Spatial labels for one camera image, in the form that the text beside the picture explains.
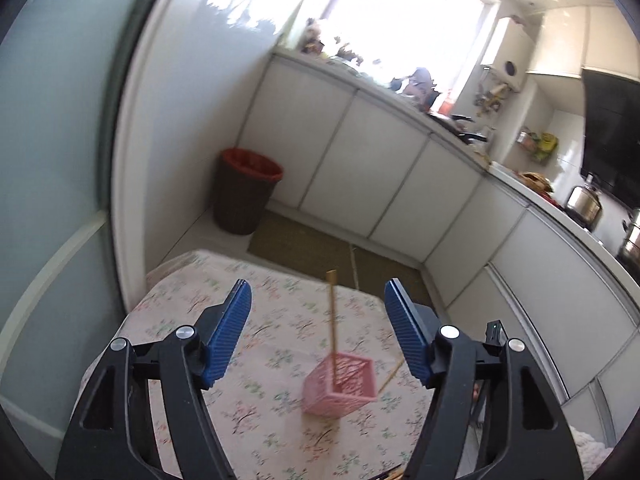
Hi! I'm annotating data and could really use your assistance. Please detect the bamboo chopstick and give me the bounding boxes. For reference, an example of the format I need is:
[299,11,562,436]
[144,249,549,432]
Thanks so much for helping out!
[378,358,406,396]
[326,269,338,391]

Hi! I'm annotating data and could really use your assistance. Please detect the white kitchen base cabinets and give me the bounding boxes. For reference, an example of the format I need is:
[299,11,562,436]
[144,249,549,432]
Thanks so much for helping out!
[238,51,639,441]

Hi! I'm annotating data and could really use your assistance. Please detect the floral tablecloth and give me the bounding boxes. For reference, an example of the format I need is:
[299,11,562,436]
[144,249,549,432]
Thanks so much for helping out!
[118,250,432,479]

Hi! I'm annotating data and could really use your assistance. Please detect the brown floor mat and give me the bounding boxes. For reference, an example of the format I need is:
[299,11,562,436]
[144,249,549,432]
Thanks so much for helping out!
[354,247,433,307]
[248,211,356,288]

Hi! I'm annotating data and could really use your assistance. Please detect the pink perforated utensil basket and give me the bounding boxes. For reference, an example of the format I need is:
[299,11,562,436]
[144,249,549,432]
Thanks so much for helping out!
[302,352,378,418]

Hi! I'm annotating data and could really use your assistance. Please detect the dark bin with red liner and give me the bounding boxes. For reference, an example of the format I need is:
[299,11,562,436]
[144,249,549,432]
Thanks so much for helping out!
[213,148,284,236]

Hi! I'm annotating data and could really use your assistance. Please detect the stainless steel kettle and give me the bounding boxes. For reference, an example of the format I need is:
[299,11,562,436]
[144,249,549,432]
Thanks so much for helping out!
[564,174,602,232]

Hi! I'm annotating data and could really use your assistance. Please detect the black frying pan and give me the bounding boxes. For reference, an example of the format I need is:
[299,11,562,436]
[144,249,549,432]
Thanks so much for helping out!
[427,112,488,144]

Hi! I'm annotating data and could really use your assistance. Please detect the stainless steel steamer pot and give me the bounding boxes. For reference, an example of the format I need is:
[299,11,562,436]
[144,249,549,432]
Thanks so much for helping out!
[616,208,640,276]

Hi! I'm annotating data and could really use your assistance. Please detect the black range hood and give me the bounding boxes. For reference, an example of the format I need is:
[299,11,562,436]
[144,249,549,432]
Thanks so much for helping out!
[580,68,640,209]

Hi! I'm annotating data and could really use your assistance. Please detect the white wall water heater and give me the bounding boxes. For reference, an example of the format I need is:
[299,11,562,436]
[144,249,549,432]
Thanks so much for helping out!
[480,18,534,92]

